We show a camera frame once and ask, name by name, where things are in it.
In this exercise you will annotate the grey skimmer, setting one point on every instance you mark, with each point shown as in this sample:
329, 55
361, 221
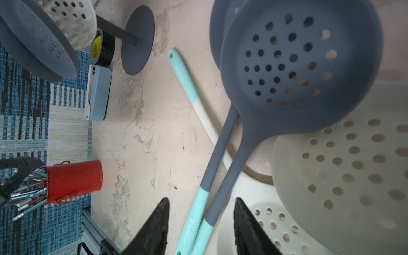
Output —
220, 153
22, 55
41, 36

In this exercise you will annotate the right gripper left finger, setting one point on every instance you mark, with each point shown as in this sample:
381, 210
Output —
152, 237

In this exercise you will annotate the white skimmer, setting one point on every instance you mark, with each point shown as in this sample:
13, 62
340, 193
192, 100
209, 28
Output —
75, 18
261, 199
347, 185

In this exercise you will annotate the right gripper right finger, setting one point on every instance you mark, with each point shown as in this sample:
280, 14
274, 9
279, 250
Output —
250, 238

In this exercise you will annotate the red pencil cup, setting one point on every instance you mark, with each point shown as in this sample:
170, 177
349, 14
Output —
56, 185

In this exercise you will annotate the grey duct tape roll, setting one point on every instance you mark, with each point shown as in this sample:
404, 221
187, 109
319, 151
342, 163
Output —
102, 49

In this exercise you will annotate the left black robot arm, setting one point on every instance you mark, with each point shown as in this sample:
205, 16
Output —
25, 166

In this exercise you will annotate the grey utensil rack stand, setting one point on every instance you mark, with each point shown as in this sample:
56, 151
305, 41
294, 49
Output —
137, 38

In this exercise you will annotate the grey skimmer mint handle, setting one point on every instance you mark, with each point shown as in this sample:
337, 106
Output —
292, 67

